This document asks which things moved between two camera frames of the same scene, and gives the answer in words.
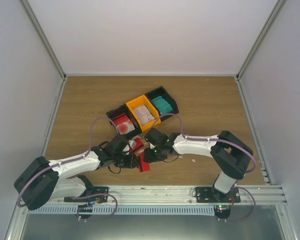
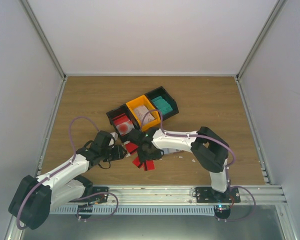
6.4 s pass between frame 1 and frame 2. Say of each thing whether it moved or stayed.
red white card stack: stayed
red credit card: moved
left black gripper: moved
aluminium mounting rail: stayed
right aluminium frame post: stayed
